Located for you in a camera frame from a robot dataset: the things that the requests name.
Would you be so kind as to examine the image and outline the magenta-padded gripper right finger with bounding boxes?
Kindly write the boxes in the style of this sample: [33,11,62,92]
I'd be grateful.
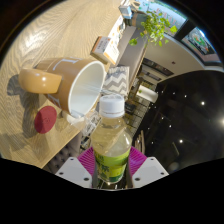
[126,145,170,189]

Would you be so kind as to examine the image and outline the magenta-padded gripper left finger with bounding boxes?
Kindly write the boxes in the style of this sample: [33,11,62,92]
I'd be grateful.
[54,145,100,190]

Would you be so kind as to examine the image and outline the clear green-label drink bottle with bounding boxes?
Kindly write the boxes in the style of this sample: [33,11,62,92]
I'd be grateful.
[90,93,134,185]

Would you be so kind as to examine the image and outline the grey tufted armchair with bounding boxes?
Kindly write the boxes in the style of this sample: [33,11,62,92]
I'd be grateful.
[46,132,85,173]

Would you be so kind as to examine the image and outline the flat round red coaster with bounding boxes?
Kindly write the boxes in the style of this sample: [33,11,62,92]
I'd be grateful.
[33,105,58,135]

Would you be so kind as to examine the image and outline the white round column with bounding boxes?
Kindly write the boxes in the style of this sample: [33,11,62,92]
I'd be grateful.
[135,84,160,104]

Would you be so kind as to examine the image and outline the group of ceiling lights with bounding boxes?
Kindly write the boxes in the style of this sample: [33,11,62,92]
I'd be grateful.
[159,92,224,145]

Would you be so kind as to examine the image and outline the brown ceramic mug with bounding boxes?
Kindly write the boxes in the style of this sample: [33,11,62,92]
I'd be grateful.
[17,56,108,119]

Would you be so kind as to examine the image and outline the grey white chevron cushion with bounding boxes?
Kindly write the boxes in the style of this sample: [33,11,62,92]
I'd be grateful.
[101,65,131,98]

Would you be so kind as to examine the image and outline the grey curved sofa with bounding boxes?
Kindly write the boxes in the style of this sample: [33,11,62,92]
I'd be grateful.
[117,24,150,98]

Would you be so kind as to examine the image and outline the white tissue box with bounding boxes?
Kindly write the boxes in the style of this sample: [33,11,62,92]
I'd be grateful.
[90,35,121,65]

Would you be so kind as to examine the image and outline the colourful window poster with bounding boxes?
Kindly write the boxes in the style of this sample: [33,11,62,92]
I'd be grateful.
[181,26,221,63]

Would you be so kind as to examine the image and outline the green potted plant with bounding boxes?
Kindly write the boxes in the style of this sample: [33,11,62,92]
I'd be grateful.
[128,9,179,48]

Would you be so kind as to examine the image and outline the small light blue box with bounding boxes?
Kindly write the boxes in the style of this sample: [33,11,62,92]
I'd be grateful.
[118,4,134,20]

